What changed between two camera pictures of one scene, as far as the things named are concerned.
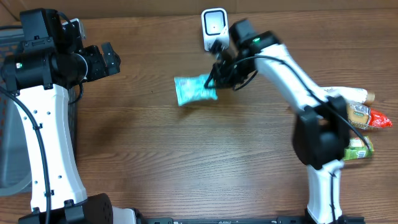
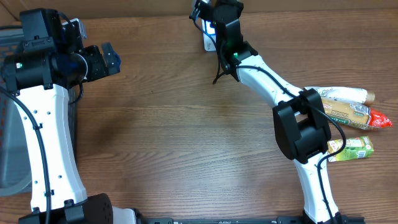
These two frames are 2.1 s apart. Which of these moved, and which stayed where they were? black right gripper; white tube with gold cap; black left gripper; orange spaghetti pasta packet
Moved: black right gripper
Stayed: black left gripper; orange spaghetti pasta packet; white tube with gold cap
